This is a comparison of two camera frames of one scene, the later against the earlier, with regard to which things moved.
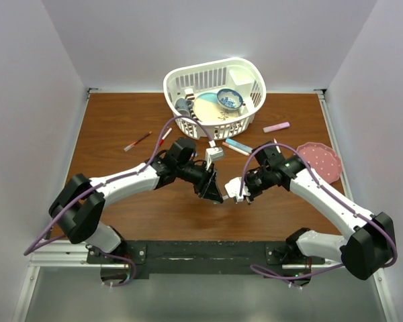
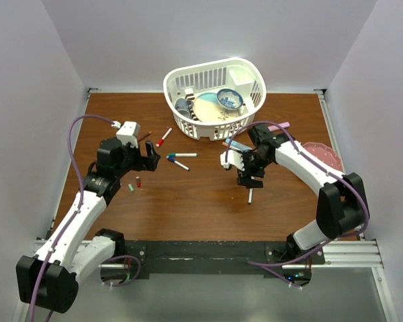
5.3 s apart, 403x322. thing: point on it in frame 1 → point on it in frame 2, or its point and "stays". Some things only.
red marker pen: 164,136 stays
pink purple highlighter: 276,127 stays
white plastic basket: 223,94 stays
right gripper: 248,193 → 244,177
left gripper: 208,176 → 144,163
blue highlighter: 230,141 stays
